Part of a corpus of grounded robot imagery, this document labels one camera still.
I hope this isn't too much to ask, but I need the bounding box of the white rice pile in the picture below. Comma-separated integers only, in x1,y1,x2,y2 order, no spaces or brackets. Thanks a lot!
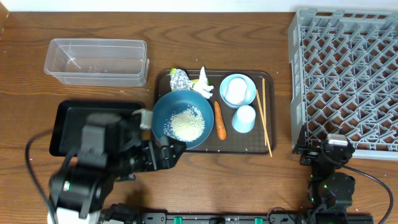
164,106,205,142

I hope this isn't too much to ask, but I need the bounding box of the dark blue plate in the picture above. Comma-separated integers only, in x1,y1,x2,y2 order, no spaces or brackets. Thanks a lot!
152,90,215,149

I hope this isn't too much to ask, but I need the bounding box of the light blue cup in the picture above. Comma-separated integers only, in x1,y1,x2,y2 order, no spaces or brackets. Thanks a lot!
232,105,256,133

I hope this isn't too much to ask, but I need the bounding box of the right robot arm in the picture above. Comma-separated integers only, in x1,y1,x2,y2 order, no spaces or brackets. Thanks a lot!
292,126,355,213

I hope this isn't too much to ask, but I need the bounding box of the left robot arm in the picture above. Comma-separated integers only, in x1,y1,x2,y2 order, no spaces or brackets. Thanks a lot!
49,113,187,219

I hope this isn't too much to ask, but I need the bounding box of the grey dishwasher rack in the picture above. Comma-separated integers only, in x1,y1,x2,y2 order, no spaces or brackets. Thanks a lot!
288,9,397,161

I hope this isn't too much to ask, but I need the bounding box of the black plastic tray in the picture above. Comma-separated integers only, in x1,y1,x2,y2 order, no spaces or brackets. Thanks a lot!
49,100,144,157

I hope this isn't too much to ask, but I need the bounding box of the orange carrot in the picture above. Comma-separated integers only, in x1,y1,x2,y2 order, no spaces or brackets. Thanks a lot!
214,101,227,140

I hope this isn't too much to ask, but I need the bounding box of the left wooden chopstick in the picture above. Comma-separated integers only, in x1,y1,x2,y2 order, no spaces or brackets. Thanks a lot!
256,90,272,157

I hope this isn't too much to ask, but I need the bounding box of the wooden chopstick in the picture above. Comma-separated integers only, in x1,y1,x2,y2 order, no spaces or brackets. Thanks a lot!
256,90,272,157
262,78,267,146

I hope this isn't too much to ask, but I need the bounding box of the right wooden chopstick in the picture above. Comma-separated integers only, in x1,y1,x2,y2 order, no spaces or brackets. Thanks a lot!
262,78,267,146

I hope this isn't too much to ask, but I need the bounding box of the crumpled foil wrapper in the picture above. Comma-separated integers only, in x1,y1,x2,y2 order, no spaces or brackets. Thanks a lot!
169,68,198,91

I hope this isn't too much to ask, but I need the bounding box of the dark brown serving tray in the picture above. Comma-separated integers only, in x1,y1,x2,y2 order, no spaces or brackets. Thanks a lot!
155,70,277,154

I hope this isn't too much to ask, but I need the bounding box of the crumpled white tissue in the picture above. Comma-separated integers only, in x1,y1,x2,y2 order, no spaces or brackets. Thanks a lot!
193,67,214,99

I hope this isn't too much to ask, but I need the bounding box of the light blue bowl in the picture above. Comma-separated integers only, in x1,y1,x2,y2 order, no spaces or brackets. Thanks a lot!
220,73,256,108

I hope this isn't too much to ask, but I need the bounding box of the clear plastic bin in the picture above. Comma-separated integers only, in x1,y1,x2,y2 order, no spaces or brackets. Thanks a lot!
44,39,149,86

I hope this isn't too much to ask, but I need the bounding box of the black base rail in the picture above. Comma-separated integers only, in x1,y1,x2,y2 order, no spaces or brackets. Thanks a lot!
99,203,374,224

